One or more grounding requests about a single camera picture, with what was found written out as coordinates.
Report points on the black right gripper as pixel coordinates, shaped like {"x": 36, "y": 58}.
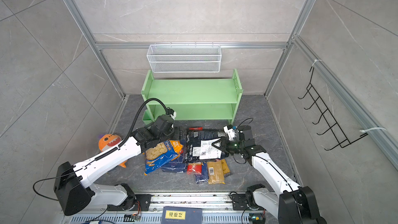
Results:
{"x": 225, "y": 146}

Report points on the black pasta bag white label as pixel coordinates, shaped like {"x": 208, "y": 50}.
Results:
{"x": 199, "y": 145}

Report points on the blue orange shell pasta bag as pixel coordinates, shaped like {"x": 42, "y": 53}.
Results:
{"x": 162, "y": 154}

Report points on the yellow spaghetti packet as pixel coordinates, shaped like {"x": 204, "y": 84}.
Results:
{"x": 215, "y": 172}

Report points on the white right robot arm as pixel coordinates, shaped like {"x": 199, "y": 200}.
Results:
{"x": 288, "y": 201}

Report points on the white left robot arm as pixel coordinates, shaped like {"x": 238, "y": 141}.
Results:
{"x": 75, "y": 186}

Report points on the green wooden shelf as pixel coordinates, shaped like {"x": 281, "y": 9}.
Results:
{"x": 197, "y": 99}

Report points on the blue Barilla pasta box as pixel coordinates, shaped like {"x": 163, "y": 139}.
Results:
{"x": 177, "y": 165}

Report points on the Ankara spaghetti packet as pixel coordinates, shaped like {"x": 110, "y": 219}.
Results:
{"x": 225, "y": 168}

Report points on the blue spaghetti packet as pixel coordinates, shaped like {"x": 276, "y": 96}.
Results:
{"x": 203, "y": 177}

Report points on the red spaghetti packet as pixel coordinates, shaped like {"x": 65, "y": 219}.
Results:
{"x": 194, "y": 168}

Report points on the orange shark plush toy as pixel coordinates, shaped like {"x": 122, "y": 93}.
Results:
{"x": 108, "y": 141}

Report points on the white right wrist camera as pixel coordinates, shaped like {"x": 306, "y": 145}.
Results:
{"x": 231, "y": 132}

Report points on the metal base rail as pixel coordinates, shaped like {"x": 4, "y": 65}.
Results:
{"x": 217, "y": 208}

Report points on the white wire mesh basket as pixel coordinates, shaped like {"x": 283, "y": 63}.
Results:
{"x": 187, "y": 58}

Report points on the black wire hook rack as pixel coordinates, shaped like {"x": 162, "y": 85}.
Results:
{"x": 326, "y": 116}

